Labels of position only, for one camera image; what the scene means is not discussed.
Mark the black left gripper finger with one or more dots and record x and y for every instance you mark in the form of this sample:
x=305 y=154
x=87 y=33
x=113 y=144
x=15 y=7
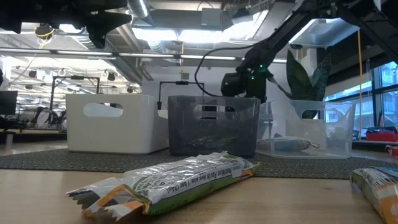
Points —
x=102 y=25
x=105 y=3

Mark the blue granola bar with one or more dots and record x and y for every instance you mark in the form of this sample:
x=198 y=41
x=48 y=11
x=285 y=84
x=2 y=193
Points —
x=376 y=186
x=286 y=144

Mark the purple granola bar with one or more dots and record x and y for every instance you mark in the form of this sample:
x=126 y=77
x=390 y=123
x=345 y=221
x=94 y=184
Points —
x=211 y=141

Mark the silver granola bar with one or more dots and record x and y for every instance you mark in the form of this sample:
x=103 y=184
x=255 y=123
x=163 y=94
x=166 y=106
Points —
x=174 y=183

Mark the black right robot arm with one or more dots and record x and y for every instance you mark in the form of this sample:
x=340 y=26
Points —
x=267 y=46

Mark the black background robot arm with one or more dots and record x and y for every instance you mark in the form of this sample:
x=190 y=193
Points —
x=46 y=113

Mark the green succulent plant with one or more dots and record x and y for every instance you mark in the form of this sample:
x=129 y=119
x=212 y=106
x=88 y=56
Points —
x=298 y=81

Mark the smoked dark plastic bin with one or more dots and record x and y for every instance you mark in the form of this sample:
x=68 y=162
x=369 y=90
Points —
x=186 y=130

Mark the white suspended light panel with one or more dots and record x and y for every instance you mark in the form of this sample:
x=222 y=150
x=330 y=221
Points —
x=323 y=31

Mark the black computer monitor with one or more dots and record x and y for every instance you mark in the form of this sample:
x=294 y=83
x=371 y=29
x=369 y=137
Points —
x=7 y=102

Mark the clear plastic bin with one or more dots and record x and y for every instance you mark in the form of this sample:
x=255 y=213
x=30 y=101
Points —
x=342 y=137

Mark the white plastic bin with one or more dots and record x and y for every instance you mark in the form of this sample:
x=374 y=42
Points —
x=124 y=133

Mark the background desk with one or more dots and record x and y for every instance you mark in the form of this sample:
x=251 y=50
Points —
x=31 y=131

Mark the red box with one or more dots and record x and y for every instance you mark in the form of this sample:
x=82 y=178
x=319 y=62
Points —
x=382 y=137

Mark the grey woven mat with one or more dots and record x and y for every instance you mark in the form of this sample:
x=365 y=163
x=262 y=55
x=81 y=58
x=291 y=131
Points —
x=62 y=161

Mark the silver round air duct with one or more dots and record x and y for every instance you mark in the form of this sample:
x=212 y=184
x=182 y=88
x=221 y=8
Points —
x=138 y=7

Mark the linear pendant light rail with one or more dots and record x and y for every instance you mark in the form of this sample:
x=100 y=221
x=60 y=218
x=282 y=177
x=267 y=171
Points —
x=149 y=55

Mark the large black gantry frame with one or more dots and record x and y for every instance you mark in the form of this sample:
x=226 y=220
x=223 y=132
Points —
x=76 y=77

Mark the small black gantry frame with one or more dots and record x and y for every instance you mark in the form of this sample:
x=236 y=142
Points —
x=182 y=82

